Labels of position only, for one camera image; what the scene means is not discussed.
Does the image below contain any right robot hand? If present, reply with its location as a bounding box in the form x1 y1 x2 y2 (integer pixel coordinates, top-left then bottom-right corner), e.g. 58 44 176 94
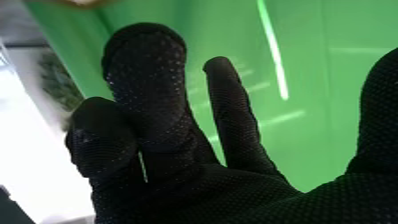
62 21 398 224

